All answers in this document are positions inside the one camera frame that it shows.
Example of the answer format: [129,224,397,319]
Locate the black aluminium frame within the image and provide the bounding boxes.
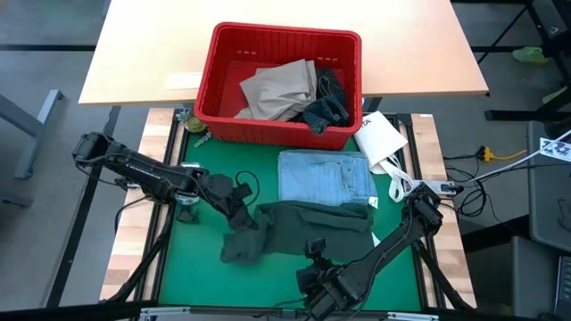
[0,106,478,321]

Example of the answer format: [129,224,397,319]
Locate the red plastic laundry bin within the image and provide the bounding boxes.
[194,21,364,152]

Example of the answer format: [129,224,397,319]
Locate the beige garment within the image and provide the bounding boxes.
[234,58,319,122]

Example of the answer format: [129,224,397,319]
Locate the dark green garment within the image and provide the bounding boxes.
[219,200,377,267]

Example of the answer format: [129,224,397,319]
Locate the white label strip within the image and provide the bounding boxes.
[164,71,205,90]

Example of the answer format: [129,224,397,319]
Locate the light wooden desk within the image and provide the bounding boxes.
[79,0,490,107]

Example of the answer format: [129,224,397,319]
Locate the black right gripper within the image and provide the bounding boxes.
[296,236,368,320]

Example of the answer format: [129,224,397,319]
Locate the white power strip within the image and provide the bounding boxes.
[421,179,465,196]

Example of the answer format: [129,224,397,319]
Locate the dark keyboard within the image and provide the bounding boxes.
[555,256,571,317]

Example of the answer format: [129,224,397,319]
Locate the silver frame bracket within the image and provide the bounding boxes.
[139,306,192,321]
[386,311,441,321]

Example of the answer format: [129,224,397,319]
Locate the grey plastic case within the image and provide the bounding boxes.
[525,119,571,253]

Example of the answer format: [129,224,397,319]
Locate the grey desk leg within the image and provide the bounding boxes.
[0,88,66,180]

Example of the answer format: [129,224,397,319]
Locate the white tote bag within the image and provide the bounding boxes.
[354,111,416,204]

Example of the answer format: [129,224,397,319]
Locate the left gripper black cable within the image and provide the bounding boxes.
[235,170,261,207]

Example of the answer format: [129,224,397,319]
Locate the green table mat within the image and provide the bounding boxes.
[158,133,423,313]

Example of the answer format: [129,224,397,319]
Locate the person's green shoe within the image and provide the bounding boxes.
[541,86,568,106]
[511,45,550,65]

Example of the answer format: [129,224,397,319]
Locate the light blue denim jeans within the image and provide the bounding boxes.
[277,150,380,210]

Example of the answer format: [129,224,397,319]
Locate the white logo tag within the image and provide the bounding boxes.
[539,136,571,164]

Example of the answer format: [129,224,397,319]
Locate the white cable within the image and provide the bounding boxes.
[472,128,571,184]

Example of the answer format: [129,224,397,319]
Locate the dark denim garment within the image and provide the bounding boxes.
[302,67,352,136]

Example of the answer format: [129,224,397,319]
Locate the black cable bundle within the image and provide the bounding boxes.
[441,151,571,219]

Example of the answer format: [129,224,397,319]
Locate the dark grey box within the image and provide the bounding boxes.
[463,235,563,320]

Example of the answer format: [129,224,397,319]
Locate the black desk frame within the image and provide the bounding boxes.
[472,0,571,122]

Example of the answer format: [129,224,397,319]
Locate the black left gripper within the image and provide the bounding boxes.
[203,173,260,232]

